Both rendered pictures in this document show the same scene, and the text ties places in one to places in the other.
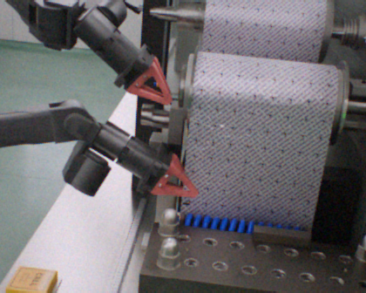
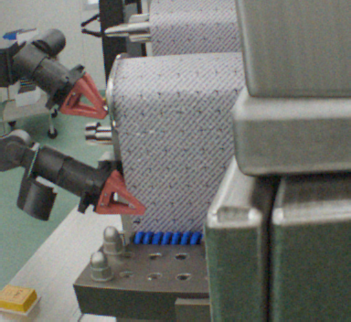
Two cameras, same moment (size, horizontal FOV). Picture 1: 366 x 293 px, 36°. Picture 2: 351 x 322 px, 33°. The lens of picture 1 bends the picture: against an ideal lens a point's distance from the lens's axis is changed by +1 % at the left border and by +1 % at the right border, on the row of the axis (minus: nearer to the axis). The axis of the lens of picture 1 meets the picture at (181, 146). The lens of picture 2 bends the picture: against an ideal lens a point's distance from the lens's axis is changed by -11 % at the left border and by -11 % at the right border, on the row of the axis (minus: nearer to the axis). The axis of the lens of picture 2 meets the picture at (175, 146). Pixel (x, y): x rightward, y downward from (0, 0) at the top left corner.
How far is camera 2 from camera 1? 31 cm
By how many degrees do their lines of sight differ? 12
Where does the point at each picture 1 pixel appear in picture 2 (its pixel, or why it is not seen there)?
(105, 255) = not seen: hidden behind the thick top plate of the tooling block
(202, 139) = (135, 149)
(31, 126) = not seen: outside the picture
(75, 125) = (12, 152)
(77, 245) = (60, 272)
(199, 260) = (134, 272)
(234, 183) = (181, 193)
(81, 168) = (28, 194)
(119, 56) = (48, 80)
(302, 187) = not seen: hidden behind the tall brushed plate
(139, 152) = (75, 172)
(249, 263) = (186, 271)
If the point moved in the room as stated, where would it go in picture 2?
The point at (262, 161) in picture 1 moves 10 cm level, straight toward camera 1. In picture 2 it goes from (205, 165) to (183, 189)
